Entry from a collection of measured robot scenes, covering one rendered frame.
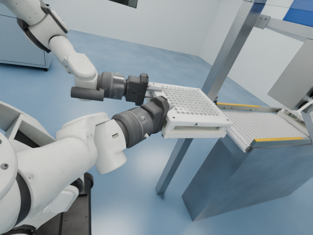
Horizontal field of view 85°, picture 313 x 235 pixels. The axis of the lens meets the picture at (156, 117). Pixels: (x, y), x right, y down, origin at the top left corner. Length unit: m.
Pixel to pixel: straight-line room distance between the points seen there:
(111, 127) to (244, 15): 0.67
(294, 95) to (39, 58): 2.70
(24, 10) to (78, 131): 0.52
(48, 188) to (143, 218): 1.17
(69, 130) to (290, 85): 0.66
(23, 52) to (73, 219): 2.22
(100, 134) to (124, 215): 1.03
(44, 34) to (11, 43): 2.09
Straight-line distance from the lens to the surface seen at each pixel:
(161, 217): 1.40
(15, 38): 2.80
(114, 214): 1.34
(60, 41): 0.72
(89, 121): 0.32
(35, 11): 0.75
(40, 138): 0.70
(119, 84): 0.57
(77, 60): 0.60
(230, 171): 1.07
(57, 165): 0.24
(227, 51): 0.84
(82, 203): 1.16
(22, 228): 0.98
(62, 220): 1.13
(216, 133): 0.63
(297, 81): 0.71
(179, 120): 0.50
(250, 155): 0.87
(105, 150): 0.36
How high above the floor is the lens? 1.22
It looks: 33 degrees down
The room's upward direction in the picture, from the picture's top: 19 degrees clockwise
